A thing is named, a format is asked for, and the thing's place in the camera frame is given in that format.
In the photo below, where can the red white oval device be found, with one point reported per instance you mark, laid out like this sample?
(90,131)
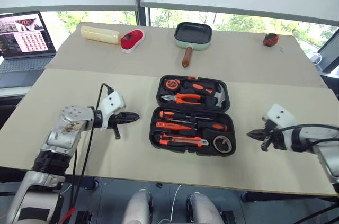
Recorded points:
(131,41)

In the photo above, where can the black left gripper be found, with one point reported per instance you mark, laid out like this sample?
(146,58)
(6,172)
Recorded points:
(114,122)

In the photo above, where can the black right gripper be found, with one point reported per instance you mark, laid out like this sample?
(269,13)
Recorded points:
(274,139)

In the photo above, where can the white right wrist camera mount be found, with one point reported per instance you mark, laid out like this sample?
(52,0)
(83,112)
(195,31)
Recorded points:
(280,115)

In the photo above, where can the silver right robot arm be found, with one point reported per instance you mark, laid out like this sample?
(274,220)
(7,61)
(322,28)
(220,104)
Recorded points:
(328,155)

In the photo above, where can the black table leg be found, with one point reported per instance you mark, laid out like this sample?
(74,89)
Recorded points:
(278,197)
(87,181)

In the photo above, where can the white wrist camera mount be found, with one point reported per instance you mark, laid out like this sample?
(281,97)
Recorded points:
(112,103)
(280,115)

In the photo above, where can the white charger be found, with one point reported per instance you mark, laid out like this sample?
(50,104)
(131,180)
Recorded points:
(316,58)

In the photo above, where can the grey laptop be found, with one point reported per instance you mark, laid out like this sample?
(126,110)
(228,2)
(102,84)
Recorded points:
(23,62)

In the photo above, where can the black tool case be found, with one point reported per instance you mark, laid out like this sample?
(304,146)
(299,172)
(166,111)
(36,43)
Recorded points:
(190,152)

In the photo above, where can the orange black tape measure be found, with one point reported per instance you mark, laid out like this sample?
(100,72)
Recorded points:
(172,84)

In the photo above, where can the grey rounded cover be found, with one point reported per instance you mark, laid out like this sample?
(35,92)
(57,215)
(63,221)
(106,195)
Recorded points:
(137,208)
(204,208)

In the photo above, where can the green square frying pan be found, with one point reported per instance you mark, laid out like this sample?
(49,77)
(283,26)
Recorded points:
(193,32)

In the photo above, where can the small red black object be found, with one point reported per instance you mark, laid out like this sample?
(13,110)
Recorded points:
(270,40)

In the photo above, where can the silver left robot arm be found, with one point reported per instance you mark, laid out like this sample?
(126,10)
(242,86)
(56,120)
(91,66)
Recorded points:
(63,134)

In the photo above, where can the cream plastic bottle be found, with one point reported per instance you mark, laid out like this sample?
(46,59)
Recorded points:
(100,34)

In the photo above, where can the orange voltage tester pen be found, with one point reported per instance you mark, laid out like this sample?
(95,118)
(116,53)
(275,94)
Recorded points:
(172,125)

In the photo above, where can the black electrical tape roll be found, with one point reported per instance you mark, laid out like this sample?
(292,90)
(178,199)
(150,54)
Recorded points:
(215,145)

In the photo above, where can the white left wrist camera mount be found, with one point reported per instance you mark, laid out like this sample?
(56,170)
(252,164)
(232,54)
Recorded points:
(112,103)

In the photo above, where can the orange black utility knife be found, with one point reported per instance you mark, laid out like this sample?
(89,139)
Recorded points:
(182,139)

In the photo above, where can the beige paper table cover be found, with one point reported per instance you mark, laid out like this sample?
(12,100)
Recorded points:
(238,62)
(132,155)

